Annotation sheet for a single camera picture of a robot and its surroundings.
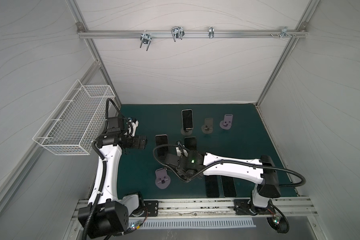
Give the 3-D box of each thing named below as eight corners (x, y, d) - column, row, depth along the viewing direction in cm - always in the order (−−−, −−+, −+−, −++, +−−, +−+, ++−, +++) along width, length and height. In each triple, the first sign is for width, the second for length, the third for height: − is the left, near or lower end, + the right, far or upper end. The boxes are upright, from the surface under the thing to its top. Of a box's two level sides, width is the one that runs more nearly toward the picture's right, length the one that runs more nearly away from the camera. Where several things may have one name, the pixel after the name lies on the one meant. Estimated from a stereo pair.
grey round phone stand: (201, 133, 106) (203, 124, 97) (201, 127, 110) (202, 117, 101) (211, 133, 106) (213, 124, 97) (210, 127, 110) (212, 117, 101)
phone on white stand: (182, 133, 104) (183, 118, 91) (181, 124, 109) (181, 109, 96) (192, 132, 105) (193, 117, 92) (190, 123, 110) (192, 108, 97)
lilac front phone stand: (156, 189, 82) (153, 183, 73) (158, 175, 87) (155, 168, 78) (170, 189, 82) (168, 183, 73) (171, 175, 87) (169, 168, 78)
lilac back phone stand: (220, 129, 108) (223, 120, 100) (219, 123, 112) (222, 114, 104) (230, 129, 108) (234, 120, 100) (228, 123, 112) (232, 114, 104)
